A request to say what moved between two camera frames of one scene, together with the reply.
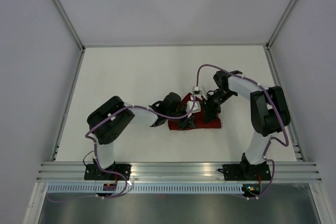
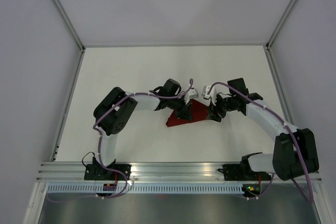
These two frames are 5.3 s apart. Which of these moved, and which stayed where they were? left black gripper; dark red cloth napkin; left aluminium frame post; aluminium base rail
Moved: dark red cloth napkin; left black gripper
Stayed: left aluminium frame post; aluminium base rail
